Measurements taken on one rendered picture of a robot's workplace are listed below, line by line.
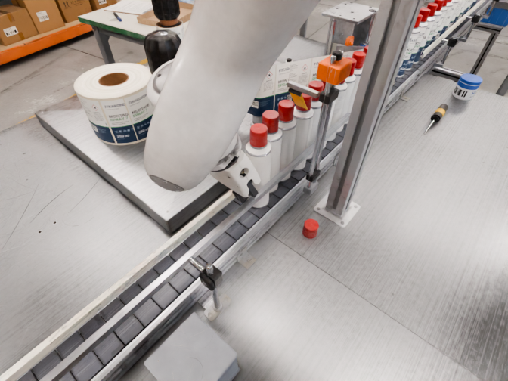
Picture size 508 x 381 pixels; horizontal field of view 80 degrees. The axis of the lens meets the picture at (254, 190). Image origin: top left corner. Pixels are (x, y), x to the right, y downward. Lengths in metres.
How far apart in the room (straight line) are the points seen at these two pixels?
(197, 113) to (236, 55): 0.07
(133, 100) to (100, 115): 0.09
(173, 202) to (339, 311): 0.43
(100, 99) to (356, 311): 0.75
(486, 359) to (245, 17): 0.66
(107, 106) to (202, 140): 0.58
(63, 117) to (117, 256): 0.55
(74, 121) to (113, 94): 0.26
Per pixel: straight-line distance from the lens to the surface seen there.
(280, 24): 0.25
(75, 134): 1.04
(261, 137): 0.56
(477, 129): 1.24
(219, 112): 0.30
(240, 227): 0.66
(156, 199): 0.75
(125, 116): 0.88
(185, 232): 0.63
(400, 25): 0.52
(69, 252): 0.80
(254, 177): 0.54
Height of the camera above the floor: 1.42
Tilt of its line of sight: 47 degrees down
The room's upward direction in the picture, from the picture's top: straight up
